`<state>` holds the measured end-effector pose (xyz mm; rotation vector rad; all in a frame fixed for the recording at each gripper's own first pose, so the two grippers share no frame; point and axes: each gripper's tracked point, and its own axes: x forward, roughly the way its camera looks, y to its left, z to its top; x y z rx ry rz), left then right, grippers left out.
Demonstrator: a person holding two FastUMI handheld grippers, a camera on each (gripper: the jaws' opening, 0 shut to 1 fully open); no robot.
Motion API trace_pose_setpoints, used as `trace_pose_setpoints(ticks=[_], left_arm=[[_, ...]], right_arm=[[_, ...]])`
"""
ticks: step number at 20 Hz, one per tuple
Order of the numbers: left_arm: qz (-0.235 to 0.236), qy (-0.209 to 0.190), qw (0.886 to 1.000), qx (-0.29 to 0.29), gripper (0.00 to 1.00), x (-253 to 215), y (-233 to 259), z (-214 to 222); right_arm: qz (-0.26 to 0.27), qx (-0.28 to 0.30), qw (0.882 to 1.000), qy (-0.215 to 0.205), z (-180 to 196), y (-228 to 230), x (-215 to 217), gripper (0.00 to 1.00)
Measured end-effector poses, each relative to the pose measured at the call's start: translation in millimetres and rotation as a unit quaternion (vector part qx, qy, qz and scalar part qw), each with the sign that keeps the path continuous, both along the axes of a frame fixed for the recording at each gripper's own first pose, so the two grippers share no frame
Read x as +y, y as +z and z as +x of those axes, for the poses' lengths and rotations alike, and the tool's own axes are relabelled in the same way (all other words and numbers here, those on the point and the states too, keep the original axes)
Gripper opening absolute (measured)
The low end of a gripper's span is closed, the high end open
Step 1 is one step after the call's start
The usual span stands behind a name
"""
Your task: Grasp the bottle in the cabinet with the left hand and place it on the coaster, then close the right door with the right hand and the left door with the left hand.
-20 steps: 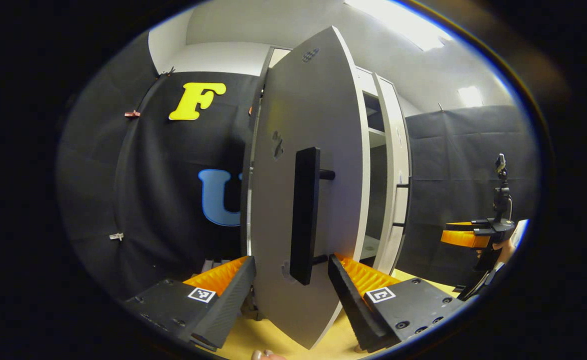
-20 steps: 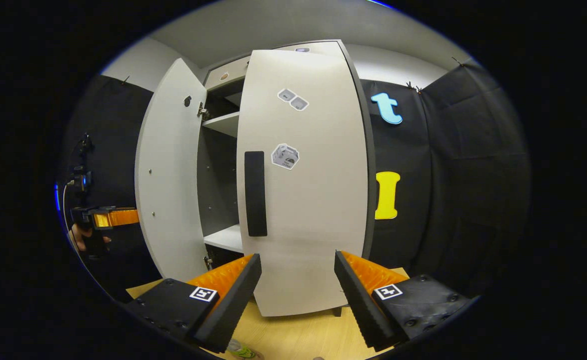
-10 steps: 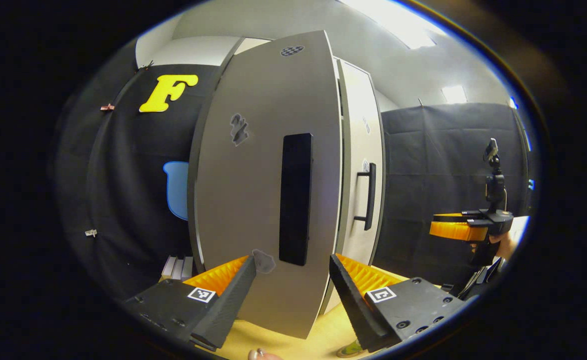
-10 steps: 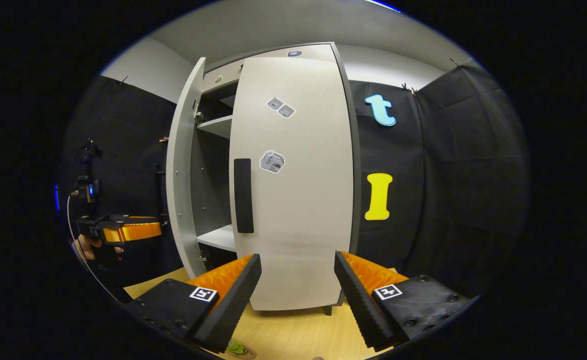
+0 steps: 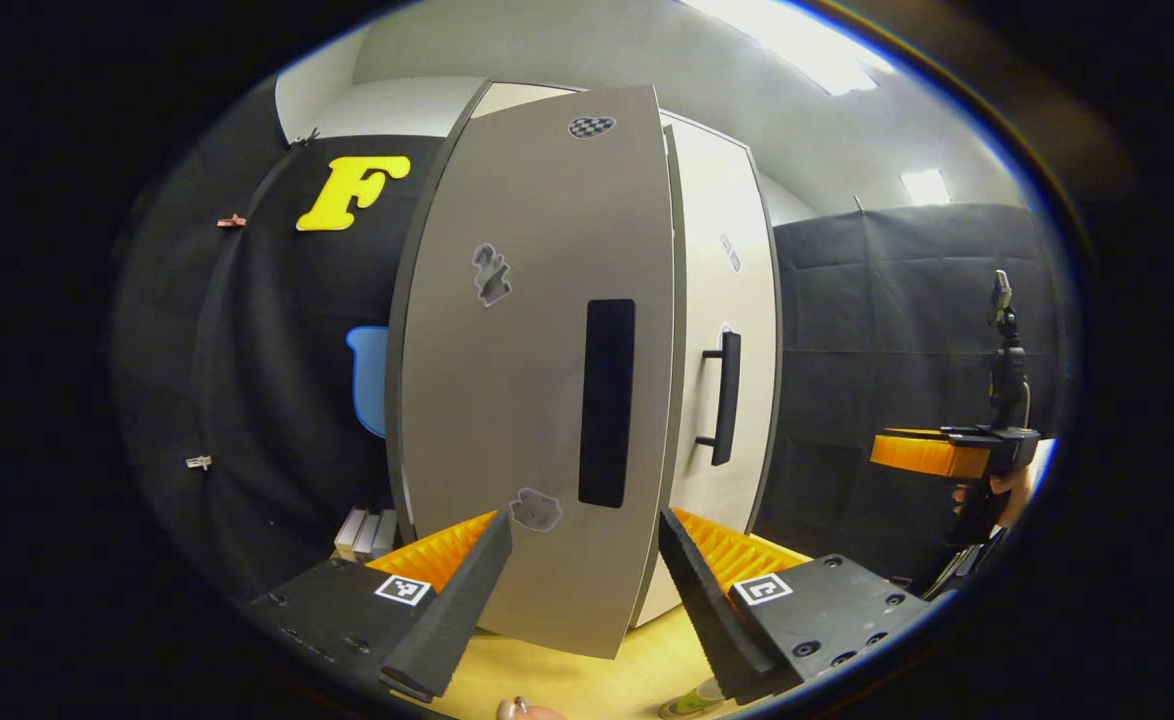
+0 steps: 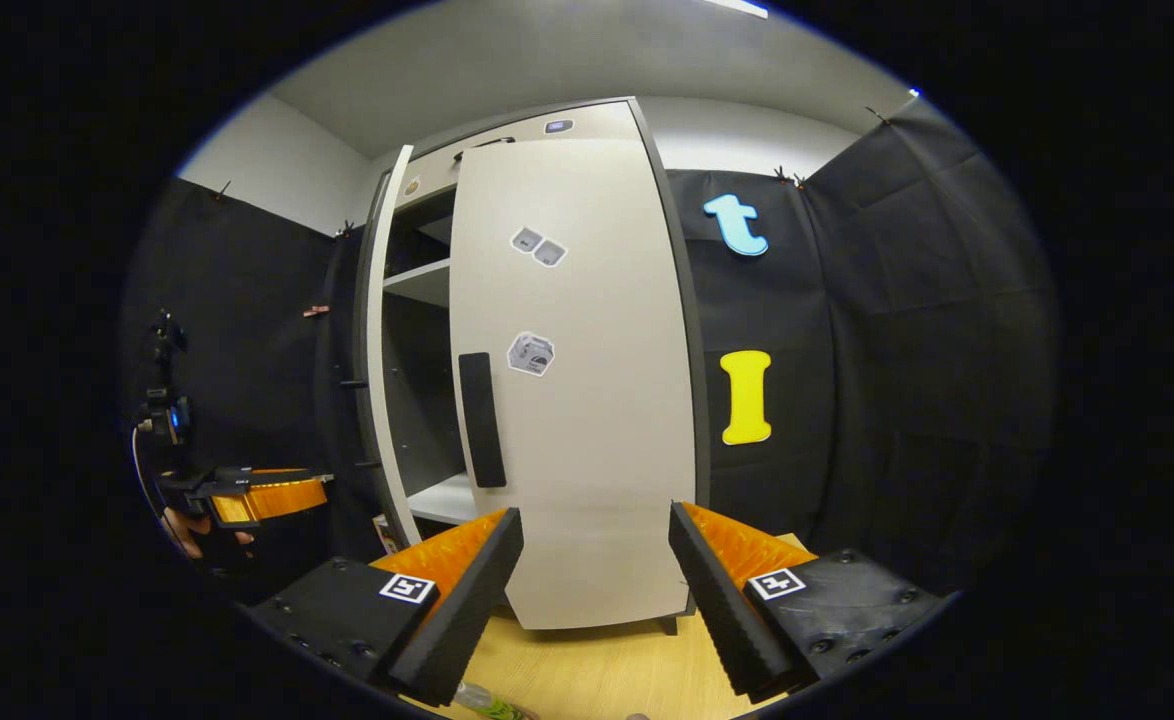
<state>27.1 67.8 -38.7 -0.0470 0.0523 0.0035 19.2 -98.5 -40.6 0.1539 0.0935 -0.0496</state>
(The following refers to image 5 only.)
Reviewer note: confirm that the long ceiling light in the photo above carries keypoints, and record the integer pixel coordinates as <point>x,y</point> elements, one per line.
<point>797,45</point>

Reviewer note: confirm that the small backdrop clip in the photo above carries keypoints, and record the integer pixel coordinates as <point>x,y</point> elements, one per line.
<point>199,462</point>
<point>231,221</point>
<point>307,137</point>

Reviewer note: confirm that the green label clear bottle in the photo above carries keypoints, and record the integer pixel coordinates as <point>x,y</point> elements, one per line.
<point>695,702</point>

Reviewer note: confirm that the stack of white boards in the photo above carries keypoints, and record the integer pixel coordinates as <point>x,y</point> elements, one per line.
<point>365,533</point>

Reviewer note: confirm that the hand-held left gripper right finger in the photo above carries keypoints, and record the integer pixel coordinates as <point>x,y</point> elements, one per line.
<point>712,620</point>

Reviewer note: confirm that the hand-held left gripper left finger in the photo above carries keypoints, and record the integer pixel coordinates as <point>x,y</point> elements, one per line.
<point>442,630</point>

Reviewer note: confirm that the small ceiling light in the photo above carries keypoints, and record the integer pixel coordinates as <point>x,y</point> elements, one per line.
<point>925,187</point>

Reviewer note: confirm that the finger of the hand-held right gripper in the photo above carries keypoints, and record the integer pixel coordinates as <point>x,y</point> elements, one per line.
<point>922,455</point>

